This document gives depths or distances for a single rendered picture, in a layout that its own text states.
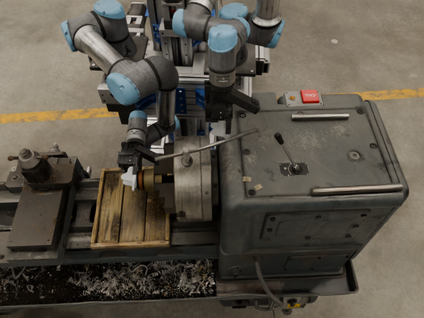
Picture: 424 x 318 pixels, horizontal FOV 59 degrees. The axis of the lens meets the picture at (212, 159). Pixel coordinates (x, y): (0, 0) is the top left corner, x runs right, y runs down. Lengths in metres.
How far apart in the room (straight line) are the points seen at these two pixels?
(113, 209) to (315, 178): 0.82
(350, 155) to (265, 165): 0.29
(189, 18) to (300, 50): 2.60
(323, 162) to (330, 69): 2.33
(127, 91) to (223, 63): 0.37
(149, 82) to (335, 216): 0.75
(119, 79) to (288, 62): 2.44
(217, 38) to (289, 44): 2.75
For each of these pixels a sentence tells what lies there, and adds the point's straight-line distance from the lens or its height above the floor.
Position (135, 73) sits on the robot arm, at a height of 1.42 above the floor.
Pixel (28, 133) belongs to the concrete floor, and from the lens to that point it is 3.24.
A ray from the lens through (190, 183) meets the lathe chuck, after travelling 1.25.
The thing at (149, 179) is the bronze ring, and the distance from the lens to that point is 1.38.
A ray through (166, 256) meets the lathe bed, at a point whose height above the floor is 0.71.
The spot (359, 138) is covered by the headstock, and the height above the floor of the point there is 1.26.
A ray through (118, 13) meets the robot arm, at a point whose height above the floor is 1.38.
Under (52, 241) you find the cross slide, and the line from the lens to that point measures 1.53.
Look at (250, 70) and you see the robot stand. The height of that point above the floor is 1.16.
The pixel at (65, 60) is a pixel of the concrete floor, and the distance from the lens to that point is 3.73.
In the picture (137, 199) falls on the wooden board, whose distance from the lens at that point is 1.61.
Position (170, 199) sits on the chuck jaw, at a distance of 1.34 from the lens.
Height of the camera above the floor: 2.27
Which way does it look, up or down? 55 degrees down
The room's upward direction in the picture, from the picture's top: straight up
